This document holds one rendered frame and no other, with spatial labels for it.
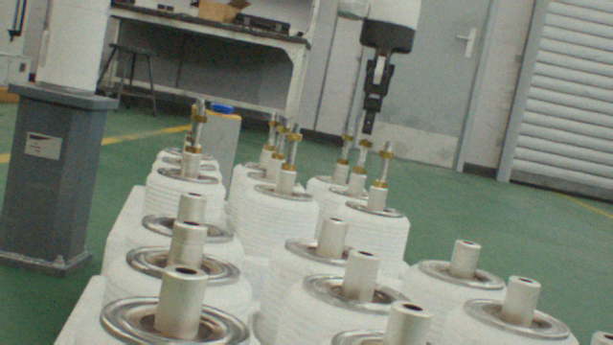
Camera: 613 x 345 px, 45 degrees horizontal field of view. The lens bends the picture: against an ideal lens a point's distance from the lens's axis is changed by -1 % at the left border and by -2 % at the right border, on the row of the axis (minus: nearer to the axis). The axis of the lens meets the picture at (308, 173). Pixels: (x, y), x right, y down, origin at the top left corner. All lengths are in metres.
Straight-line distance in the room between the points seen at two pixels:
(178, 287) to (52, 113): 0.93
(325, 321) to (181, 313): 0.13
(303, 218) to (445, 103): 5.36
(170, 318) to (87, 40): 0.96
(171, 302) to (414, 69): 5.86
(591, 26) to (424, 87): 1.42
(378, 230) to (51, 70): 0.65
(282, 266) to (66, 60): 0.77
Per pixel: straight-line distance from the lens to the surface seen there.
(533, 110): 6.30
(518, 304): 0.54
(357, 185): 1.04
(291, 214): 0.88
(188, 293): 0.37
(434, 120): 6.21
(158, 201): 0.88
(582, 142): 6.41
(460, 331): 0.52
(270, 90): 6.20
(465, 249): 0.64
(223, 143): 1.28
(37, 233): 1.31
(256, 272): 0.86
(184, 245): 0.48
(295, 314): 0.49
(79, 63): 1.29
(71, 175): 1.28
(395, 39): 1.02
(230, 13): 5.87
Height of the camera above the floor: 0.38
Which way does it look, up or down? 6 degrees down
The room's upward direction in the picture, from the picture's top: 12 degrees clockwise
